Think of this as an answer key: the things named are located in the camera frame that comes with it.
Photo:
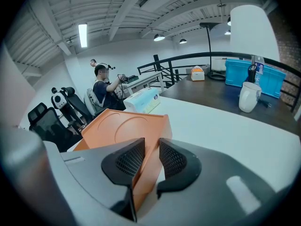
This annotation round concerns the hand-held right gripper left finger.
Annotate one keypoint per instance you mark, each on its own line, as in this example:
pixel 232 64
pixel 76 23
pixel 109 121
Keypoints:
pixel 122 160

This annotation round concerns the white and blue tissue box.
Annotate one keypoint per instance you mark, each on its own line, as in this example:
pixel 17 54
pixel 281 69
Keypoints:
pixel 143 100

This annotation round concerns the fluorescent ceiling light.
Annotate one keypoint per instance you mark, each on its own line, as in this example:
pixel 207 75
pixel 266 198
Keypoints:
pixel 82 34

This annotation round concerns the orange and white tissue box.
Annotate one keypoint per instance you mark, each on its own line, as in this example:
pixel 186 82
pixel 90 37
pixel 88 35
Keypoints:
pixel 197 74

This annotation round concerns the white ceramic mug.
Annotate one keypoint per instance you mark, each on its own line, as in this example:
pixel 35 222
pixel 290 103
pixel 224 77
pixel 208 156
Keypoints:
pixel 249 98

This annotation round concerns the dark wooden table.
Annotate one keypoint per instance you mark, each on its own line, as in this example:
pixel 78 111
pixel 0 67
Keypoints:
pixel 211 95

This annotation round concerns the black metal railing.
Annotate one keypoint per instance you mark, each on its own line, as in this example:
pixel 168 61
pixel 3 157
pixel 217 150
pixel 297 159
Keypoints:
pixel 188 55

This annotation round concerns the black pendant lamp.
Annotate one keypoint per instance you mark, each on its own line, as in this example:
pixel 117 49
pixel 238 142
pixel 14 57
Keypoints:
pixel 227 32
pixel 183 41
pixel 159 37
pixel 229 21

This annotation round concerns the blue plastic crate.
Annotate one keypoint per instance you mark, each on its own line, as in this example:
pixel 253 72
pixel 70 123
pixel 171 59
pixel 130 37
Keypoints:
pixel 237 72

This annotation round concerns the orange box with lid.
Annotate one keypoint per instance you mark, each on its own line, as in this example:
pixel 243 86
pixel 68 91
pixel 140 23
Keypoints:
pixel 131 128

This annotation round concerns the black pen holder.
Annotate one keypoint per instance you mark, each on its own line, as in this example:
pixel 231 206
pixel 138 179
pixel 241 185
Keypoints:
pixel 252 74

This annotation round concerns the clear plastic water bottle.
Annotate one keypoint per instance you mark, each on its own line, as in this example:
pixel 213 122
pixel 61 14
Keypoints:
pixel 259 66

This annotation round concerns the white container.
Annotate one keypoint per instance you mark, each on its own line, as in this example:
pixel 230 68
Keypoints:
pixel 219 65

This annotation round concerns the black floor lamp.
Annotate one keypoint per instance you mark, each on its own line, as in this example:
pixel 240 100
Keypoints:
pixel 209 50

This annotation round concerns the white table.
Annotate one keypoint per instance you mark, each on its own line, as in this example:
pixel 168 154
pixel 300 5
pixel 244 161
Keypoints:
pixel 145 79

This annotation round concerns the white lampshade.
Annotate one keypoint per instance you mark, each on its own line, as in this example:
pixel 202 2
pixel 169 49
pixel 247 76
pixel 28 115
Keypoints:
pixel 254 32

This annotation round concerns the black power plug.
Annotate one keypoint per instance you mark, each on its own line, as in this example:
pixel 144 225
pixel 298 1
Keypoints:
pixel 264 103

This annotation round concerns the black mesh office chair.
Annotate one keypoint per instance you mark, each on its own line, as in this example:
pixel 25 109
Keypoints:
pixel 50 126

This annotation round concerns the white and black backpack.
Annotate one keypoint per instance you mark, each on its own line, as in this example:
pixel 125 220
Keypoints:
pixel 57 99

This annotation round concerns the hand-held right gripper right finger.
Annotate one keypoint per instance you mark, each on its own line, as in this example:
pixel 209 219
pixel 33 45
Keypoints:
pixel 174 160

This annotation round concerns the black padded office chair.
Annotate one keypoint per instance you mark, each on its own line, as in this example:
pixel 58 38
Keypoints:
pixel 77 105

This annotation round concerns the white backed office chair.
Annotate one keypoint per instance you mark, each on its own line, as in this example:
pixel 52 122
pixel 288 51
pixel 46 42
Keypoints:
pixel 90 102

